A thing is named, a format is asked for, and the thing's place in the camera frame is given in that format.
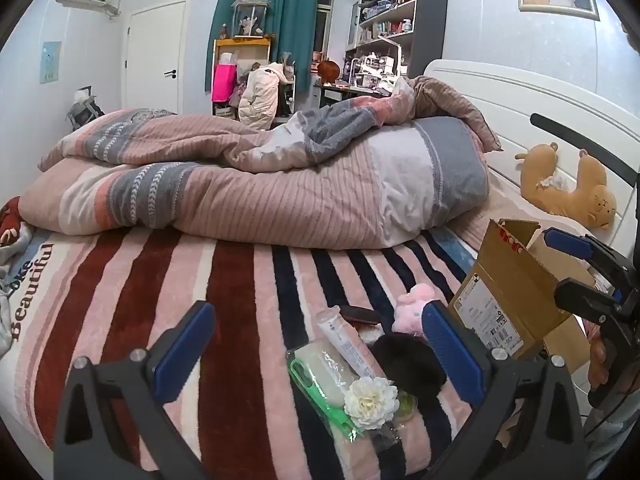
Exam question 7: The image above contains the window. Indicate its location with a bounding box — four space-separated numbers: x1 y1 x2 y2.
314 0 339 62

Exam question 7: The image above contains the yellow shelf unit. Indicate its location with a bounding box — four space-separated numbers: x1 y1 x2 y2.
212 34 276 117

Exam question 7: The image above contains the tan capybara plush toy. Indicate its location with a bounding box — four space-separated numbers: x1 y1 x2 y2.
515 142 619 232

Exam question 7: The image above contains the cluttered desk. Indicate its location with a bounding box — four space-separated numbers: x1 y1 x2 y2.
314 76 403 111

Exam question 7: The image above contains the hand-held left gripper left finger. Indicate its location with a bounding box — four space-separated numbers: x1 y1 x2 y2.
52 301 217 480

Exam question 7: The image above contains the beige puffer jacket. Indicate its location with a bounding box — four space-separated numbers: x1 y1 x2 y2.
237 61 289 130

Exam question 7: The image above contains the red patterned plush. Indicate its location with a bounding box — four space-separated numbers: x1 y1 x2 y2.
0 195 34 247

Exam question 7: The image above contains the cardboard box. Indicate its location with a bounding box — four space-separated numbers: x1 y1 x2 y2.
446 217 601 376

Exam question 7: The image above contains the glass display case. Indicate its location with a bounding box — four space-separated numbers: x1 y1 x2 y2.
230 0 271 39

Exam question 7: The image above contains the white tube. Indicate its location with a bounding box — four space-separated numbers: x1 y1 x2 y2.
315 309 384 379

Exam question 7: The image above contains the teal curtain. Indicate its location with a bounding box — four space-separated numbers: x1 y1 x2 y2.
204 0 321 94

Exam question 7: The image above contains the black fluffy pompom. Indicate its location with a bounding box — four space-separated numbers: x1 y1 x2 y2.
372 333 449 407

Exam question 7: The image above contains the small blue wall poster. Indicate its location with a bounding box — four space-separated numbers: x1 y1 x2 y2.
39 40 63 85

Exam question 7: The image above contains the white desk lamp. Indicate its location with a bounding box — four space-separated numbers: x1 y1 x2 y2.
377 34 409 79

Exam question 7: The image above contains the white fabric flower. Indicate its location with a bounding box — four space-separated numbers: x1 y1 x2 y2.
344 376 402 432

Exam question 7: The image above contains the grey chair with cloth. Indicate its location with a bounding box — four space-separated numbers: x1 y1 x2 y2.
67 85 106 132

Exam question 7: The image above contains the pink grey striped quilt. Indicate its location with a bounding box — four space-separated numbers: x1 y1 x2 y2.
37 75 504 250

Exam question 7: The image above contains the person's right hand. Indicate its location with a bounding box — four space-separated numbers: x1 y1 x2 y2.
587 332 612 392

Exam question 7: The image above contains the white door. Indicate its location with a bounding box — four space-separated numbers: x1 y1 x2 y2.
123 0 187 116

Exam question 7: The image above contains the white patterned cloth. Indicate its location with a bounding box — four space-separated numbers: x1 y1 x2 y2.
0 239 32 361

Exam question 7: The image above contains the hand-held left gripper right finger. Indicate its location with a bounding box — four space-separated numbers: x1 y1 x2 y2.
421 300 587 480

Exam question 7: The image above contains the small black case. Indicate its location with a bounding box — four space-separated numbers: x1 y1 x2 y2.
338 304 384 327

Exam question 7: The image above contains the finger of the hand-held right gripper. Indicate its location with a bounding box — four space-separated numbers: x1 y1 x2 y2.
553 278 626 327
542 227 632 283

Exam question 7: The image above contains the green plastic tool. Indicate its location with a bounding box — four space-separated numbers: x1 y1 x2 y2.
289 359 365 442

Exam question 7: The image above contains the black strap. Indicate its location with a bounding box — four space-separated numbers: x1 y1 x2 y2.
529 113 640 189

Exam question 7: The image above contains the white bed headboard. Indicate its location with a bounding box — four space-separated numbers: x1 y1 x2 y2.
423 58 640 266

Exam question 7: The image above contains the pink plush toy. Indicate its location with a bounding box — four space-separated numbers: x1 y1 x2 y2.
392 282 437 336

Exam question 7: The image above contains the tall bookshelf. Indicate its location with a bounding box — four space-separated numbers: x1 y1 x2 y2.
344 0 449 77

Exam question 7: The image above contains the striped fleece blanket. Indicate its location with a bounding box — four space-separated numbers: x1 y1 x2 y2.
0 224 482 480

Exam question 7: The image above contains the plastic-wrapped white towel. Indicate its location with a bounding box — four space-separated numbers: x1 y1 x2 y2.
287 339 362 411

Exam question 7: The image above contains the pink bag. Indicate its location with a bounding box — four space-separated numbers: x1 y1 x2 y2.
211 63 238 103

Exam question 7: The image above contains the red-brown round object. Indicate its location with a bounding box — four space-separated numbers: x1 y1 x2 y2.
317 59 344 84

